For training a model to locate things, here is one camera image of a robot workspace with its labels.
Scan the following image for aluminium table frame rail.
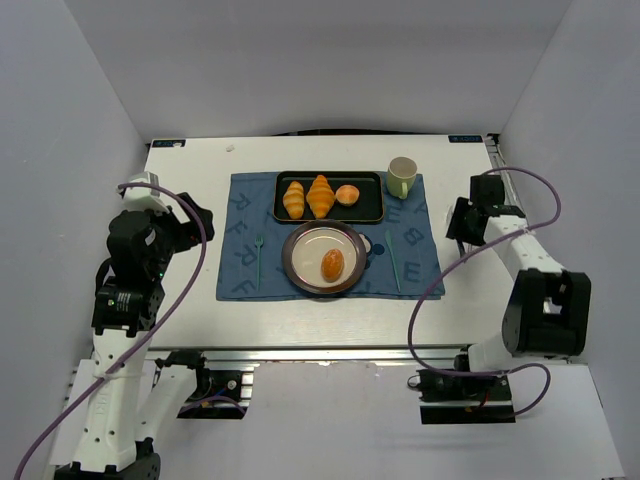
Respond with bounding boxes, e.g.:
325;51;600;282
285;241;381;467
146;346;461;363

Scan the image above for oval orange bread roll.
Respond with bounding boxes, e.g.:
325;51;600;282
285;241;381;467
321;249;344;283

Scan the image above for black rectangular tray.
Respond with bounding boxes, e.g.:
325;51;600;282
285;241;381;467
272;171;384;224

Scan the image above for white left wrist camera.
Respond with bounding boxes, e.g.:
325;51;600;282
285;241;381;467
118;171;169;214

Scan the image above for green plastic fork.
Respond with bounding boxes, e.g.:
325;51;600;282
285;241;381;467
254;234;264;290

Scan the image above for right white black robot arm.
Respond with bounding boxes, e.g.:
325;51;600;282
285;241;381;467
446;197;592;372

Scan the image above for right black base electronics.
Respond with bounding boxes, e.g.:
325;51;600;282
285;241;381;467
407;369;516;425

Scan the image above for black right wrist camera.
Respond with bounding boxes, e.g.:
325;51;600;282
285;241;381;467
470;174;506;206

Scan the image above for large striped croissant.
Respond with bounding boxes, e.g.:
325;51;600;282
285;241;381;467
306;175;335;219

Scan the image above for black base electronics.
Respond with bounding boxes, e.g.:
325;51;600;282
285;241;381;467
153;350;249;420
407;369;516;425

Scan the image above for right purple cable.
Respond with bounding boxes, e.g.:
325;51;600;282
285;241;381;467
408;166;562;418

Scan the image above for round pale bread roll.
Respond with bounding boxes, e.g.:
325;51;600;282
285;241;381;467
335;184;360;207

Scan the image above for blue lettered placemat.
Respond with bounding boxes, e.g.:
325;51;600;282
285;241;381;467
216;172;441;301

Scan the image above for left black base electronics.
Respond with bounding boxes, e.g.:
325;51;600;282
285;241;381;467
153;350;249;420

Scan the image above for green plastic knife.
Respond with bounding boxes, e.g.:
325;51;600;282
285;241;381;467
385;230;402;293

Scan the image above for dark rimmed white plate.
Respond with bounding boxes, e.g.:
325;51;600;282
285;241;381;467
281;220;367;295

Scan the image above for light green mug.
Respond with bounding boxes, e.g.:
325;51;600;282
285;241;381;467
386;157;417;200

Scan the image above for small striped croissant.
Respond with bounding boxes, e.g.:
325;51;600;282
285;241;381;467
282;181;305;220

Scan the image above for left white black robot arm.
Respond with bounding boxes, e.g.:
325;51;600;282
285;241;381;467
54;187;214;479

